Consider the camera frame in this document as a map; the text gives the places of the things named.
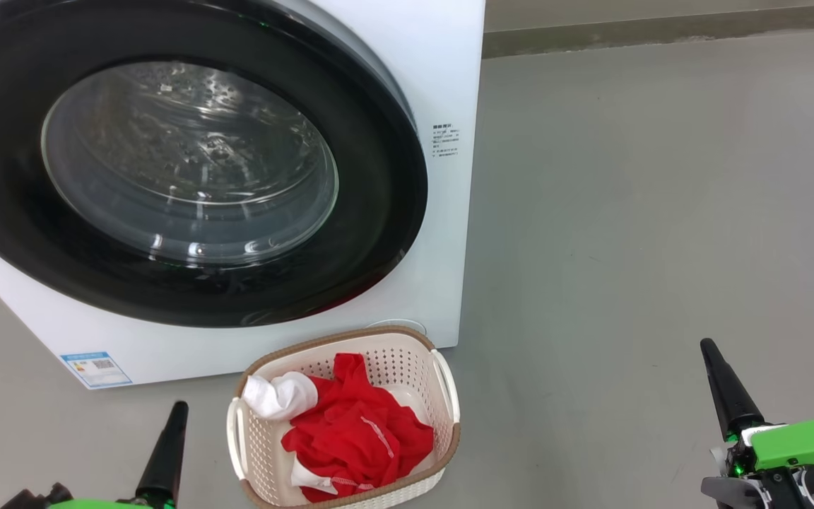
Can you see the blue energy label sticker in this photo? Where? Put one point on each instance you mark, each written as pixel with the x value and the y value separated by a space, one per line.
pixel 99 370

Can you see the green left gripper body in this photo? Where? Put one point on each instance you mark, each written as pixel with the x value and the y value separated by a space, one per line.
pixel 96 505

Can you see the round white filter cover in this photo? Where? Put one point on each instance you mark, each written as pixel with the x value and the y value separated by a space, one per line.
pixel 410 326

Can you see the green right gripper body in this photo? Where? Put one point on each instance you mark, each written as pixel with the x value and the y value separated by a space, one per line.
pixel 803 442

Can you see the red and white garment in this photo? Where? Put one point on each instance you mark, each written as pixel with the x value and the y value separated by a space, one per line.
pixel 357 438

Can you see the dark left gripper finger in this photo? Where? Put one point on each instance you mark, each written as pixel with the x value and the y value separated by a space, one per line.
pixel 164 466

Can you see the dark grey wall baseboard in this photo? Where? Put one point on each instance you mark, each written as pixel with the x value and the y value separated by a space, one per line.
pixel 591 39

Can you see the small printed text label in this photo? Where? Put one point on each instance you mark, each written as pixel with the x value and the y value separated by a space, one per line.
pixel 446 141

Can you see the white front-load washing machine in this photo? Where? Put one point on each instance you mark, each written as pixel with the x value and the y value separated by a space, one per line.
pixel 449 247

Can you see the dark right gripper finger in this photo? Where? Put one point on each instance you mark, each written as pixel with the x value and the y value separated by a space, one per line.
pixel 732 403

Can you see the black round machine door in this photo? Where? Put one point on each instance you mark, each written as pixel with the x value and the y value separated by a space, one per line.
pixel 386 226

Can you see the cream perforated laundry basket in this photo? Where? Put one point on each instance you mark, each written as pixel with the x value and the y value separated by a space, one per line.
pixel 407 367

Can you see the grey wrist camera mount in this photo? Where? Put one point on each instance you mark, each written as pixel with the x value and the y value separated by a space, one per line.
pixel 732 491

